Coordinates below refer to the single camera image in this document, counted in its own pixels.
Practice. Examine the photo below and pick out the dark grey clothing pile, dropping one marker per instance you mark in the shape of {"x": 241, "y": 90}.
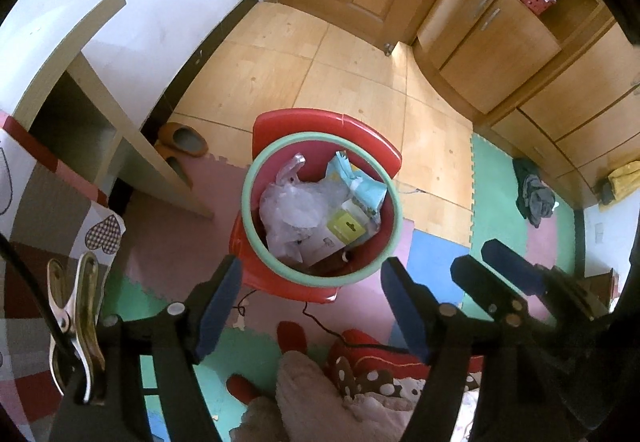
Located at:
{"x": 535, "y": 194}

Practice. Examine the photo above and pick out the blue foam floor mat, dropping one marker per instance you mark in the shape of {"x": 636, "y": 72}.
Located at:
{"x": 430, "y": 252}

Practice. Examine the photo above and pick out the yellow cloth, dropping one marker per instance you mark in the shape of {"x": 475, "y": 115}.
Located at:
{"x": 625, "y": 182}

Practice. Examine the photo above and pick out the metal door stopper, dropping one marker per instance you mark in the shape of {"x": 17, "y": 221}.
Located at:
{"x": 387, "y": 50}

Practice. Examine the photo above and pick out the wooden cabinet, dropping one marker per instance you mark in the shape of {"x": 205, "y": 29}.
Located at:
{"x": 500, "y": 57}

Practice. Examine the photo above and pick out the metal spring clip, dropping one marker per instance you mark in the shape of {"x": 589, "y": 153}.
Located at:
{"x": 87, "y": 312}

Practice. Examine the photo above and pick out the checked heart quilt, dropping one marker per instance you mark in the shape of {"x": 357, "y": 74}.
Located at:
{"x": 50, "y": 202}

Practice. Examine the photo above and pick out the white box with green edge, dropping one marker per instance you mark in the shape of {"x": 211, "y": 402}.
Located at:
{"x": 345, "y": 224}

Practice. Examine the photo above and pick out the red bin with green rim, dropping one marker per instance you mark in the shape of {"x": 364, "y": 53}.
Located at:
{"x": 385, "y": 242}

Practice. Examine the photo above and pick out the pink foam floor mat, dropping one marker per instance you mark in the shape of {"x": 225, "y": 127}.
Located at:
{"x": 165, "y": 242}

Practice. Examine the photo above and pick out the clear suction hook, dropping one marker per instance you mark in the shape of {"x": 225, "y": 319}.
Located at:
{"x": 635, "y": 89}

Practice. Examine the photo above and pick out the red plush blanket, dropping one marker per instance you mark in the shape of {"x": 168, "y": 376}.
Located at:
{"x": 380, "y": 362}

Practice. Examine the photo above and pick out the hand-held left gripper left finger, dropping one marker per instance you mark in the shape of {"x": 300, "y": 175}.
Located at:
{"x": 220, "y": 317}

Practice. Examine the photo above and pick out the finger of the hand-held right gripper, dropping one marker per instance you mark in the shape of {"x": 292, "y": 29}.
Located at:
{"x": 510, "y": 264}
{"x": 480, "y": 284}

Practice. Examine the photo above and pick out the clear plastic bag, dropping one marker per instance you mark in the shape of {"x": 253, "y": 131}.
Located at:
{"x": 295, "y": 207}

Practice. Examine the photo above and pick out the red plastic stool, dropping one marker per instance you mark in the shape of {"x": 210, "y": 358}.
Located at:
{"x": 320, "y": 119}

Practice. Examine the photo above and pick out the white wall socket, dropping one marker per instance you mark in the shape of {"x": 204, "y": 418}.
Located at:
{"x": 600, "y": 234}

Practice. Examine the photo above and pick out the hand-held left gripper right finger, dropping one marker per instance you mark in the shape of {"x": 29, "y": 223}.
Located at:
{"x": 407, "y": 317}

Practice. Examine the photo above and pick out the light blue wipes packet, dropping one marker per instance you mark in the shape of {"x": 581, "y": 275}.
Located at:
{"x": 360, "y": 179}

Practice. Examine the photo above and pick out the brown slipper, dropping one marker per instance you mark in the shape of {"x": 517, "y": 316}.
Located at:
{"x": 182, "y": 140}
{"x": 178, "y": 170}

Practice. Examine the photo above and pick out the beige wooden desk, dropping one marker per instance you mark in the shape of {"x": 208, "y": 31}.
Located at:
{"x": 140, "y": 142}

